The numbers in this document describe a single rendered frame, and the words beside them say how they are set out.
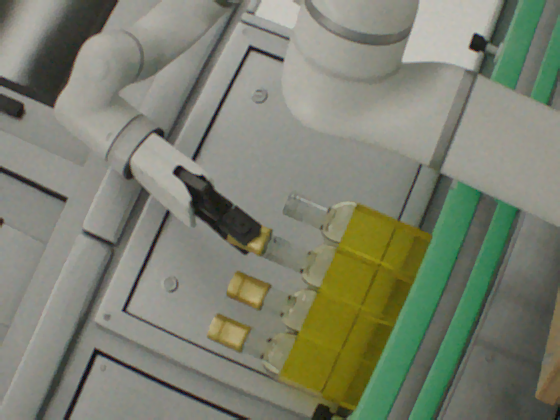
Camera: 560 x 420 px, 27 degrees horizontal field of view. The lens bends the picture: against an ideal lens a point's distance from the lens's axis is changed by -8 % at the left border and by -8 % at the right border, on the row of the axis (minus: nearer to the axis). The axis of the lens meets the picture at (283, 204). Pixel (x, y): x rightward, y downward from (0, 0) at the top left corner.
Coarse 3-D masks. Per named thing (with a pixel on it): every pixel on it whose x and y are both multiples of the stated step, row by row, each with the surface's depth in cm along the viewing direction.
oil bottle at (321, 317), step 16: (288, 304) 146; (304, 304) 145; (320, 304) 145; (336, 304) 145; (288, 320) 145; (304, 320) 145; (320, 320) 145; (336, 320) 145; (352, 320) 145; (368, 320) 145; (384, 320) 145; (304, 336) 145; (320, 336) 144; (336, 336) 144; (352, 336) 144; (368, 336) 144; (384, 336) 144; (352, 352) 144; (368, 352) 144
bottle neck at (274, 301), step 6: (270, 288) 148; (270, 294) 147; (276, 294) 147; (282, 294) 147; (288, 294) 148; (264, 300) 147; (270, 300) 147; (276, 300) 147; (282, 300) 147; (264, 306) 147; (270, 306) 147; (276, 306) 147; (282, 306) 147; (270, 312) 148; (276, 312) 147
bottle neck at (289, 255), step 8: (272, 240) 149; (280, 240) 149; (272, 248) 149; (280, 248) 149; (288, 248) 149; (296, 248) 149; (264, 256) 149; (272, 256) 149; (280, 256) 149; (288, 256) 148; (296, 256) 148; (304, 256) 148; (288, 264) 149; (296, 264) 148
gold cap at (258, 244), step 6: (264, 228) 148; (270, 228) 148; (258, 234) 147; (264, 234) 147; (270, 234) 150; (228, 240) 148; (234, 240) 148; (252, 240) 147; (258, 240) 147; (264, 240) 147; (240, 246) 148; (246, 246) 148; (252, 246) 147; (258, 246) 147; (264, 246) 150; (252, 252) 148; (258, 252) 148
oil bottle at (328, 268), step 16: (320, 256) 147; (336, 256) 147; (352, 256) 147; (304, 272) 148; (320, 272) 147; (336, 272) 147; (352, 272) 147; (368, 272) 147; (384, 272) 147; (400, 272) 147; (320, 288) 146; (336, 288) 146; (352, 288) 146; (368, 288) 146; (384, 288) 146; (400, 288) 146; (352, 304) 147; (368, 304) 146; (384, 304) 146; (400, 304) 146
